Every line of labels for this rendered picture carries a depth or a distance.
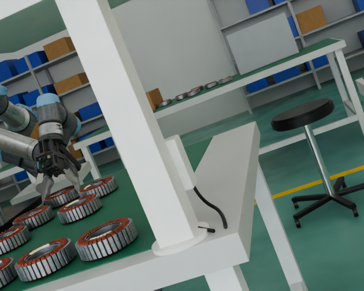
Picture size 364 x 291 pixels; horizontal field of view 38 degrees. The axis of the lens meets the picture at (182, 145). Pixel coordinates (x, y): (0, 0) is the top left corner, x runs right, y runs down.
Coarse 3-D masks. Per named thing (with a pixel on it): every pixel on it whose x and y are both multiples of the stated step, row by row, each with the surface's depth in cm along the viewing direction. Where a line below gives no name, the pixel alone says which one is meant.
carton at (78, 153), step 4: (80, 136) 846; (72, 140) 826; (76, 140) 816; (72, 144) 813; (72, 148) 814; (80, 148) 820; (72, 152) 816; (76, 152) 815; (80, 152) 814; (76, 156) 816; (80, 156) 815
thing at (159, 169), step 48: (0, 0) 78; (48, 0) 78; (96, 0) 78; (0, 48) 104; (96, 48) 79; (96, 96) 81; (144, 96) 84; (144, 144) 81; (144, 192) 83; (192, 240) 82
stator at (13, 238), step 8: (8, 232) 136; (16, 232) 130; (24, 232) 131; (0, 240) 128; (8, 240) 128; (16, 240) 129; (24, 240) 130; (0, 248) 127; (8, 248) 128; (16, 248) 129
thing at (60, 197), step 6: (72, 186) 167; (54, 192) 171; (60, 192) 170; (66, 192) 163; (72, 192) 164; (48, 198) 163; (54, 198) 162; (60, 198) 162; (66, 198) 163; (72, 198) 163; (48, 204) 164; (54, 204) 162; (60, 204) 162
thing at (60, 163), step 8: (48, 136) 168; (56, 136) 169; (40, 144) 168; (48, 144) 169; (56, 144) 171; (40, 152) 167; (48, 152) 165; (56, 152) 166; (40, 160) 165; (48, 160) 165; (56, 160) 165; (64, 160) 169; (40, 168) 165; (48, 168) 164; (56, 168) 165; (64, 168) 168; (56, 176) 170
